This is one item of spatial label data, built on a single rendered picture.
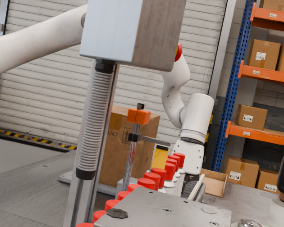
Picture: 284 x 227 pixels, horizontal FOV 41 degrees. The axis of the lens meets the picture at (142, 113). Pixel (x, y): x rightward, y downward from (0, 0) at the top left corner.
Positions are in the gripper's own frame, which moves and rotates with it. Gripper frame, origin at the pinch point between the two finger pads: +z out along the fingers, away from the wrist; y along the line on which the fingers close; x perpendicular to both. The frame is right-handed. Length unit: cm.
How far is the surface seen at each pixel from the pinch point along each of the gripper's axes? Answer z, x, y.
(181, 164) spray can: -4.8, -21.4, 1.4
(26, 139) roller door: -42, 373, -275
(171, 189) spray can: 3.3, -35.2, 2.5
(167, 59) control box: -16, -62, 0
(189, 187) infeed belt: -4.0, 29.6, 0.0
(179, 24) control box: -22, -64, 1
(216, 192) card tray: -6, 49, 10
